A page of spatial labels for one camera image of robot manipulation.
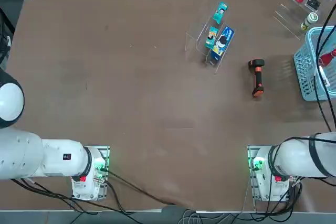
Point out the red Coca-Cola bottle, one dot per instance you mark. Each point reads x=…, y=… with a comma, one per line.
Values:
x=328, y=57

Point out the white cookie box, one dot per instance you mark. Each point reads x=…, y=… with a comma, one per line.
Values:
x=324, y=75

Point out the orange black barcode scanner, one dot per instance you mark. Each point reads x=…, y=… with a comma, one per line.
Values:
x=258, y=77

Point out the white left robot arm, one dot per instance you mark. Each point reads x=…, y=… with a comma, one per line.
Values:
x=26, y=153

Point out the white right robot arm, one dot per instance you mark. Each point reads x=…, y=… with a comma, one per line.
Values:
x=296, y=158

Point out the light blue shopping basket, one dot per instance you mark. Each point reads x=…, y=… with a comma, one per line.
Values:
x=304, y=77

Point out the small black box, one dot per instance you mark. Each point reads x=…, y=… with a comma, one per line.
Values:
x=312, y=3

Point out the clear acrylic stepped shelf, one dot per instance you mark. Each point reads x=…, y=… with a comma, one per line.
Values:
x=286, y=16
x=193, y=41

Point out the green white lidded jar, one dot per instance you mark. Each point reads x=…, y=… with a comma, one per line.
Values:
x=308, y=22

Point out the teal cartoon snack packet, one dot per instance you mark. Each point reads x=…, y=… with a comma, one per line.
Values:
x=211, y=37
x=220, y=12

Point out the blue Oreo cookie box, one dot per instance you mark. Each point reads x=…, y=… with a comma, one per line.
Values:
x=222, y=41

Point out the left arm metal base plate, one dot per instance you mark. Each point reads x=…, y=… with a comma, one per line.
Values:
x=106, y=153

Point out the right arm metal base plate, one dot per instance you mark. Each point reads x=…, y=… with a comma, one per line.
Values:
x=250, y=153

